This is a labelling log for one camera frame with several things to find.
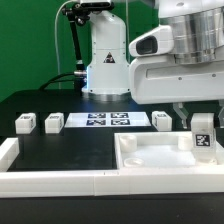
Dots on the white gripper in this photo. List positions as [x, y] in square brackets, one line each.
[158, 79]

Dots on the white square tabletop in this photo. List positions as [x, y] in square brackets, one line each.
[159, 151]

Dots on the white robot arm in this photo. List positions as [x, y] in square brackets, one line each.
[181, 60]

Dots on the white U-shaped obstacle fence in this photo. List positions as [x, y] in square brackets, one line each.
[102, 182]

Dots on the white fiducial marker sheet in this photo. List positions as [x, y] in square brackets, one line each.
[107, 119]

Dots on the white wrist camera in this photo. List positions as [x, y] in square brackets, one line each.
[155, 42]

